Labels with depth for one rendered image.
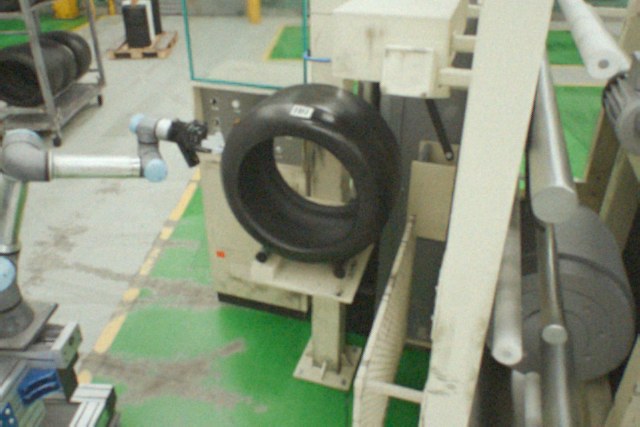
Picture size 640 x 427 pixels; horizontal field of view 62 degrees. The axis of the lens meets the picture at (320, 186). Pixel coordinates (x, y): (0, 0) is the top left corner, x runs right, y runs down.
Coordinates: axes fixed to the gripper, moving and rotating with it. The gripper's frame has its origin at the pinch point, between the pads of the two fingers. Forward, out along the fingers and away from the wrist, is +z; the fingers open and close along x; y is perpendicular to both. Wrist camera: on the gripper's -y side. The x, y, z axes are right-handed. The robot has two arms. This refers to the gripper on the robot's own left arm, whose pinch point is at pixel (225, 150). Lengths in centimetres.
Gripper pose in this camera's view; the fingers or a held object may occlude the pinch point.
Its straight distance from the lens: 182.2
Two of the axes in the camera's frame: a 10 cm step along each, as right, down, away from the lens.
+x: 3.1, -4.6, 8.3
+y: 1.0, -8.5, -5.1
